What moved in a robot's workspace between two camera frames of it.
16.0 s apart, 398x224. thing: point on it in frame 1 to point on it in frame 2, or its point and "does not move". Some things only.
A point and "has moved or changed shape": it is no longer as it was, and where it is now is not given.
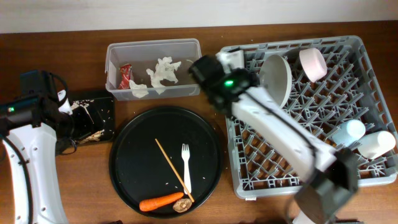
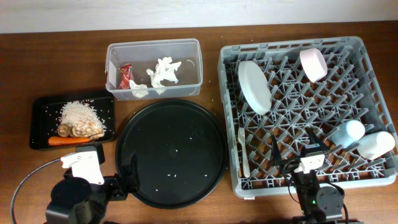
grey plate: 275,77 has moved or changed shape
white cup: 376,144 does not move
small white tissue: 138,90 does not move
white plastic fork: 186,153 to 242,137
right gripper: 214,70 to 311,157
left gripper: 82,115 to 131,174
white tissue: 165,70 does not move
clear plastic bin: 147,68 does not move
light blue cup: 349,132 does not move
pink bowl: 313,63 does not move
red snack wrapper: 125,73 does not move
